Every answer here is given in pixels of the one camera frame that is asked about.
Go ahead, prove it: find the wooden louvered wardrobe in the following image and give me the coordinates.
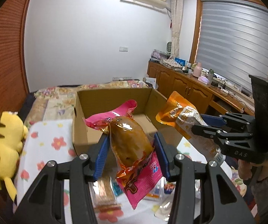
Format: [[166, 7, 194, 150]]
[[0, 0, 30, 113]]

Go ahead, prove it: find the yellow plush toy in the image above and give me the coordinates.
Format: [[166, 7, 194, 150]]
[[0, 111, 28, 201]]

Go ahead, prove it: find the floral patterned bed quilt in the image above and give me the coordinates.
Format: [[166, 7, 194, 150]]
[[19, 80, 148, 128]]

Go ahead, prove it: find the pink thermos bottle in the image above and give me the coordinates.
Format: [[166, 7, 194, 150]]
[[193, 62, 202, 78]]

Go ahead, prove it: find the person's right hand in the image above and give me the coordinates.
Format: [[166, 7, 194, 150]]
[[238, 159, 268, 181]]

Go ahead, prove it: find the white wall switch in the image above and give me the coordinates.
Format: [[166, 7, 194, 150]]
[[119, 46, 128, 52]]

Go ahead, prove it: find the orange white snack packet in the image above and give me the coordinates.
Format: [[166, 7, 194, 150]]
[[156, 91, 226, 165]]

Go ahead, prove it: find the grey zebra window blind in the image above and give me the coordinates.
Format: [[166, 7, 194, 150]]
[[196, 0, 268, 90]]

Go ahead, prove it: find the clear biscuit stick packet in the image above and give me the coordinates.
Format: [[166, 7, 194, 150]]
[[89, 175, 121, 212]]

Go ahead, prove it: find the small white desk fan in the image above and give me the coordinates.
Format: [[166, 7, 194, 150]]
[[166, 41, 172, 54]]

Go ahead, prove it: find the pink chicken leg snack packet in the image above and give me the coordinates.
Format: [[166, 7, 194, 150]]
[[84, 100, 162, 209]]

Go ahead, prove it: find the brown cardboard box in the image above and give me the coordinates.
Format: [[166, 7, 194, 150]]
[[72, 87, 184, 159]]

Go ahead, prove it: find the cream patterned curtain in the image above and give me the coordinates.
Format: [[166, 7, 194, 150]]
[[171, 0, 184, 58]]

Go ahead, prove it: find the wooden sideboard cabinet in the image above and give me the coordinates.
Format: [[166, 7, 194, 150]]
[[147, 61, 254, 116]]

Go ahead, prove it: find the pink tissue box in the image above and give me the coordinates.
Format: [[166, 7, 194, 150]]
[[198, 76, 210, 85]]

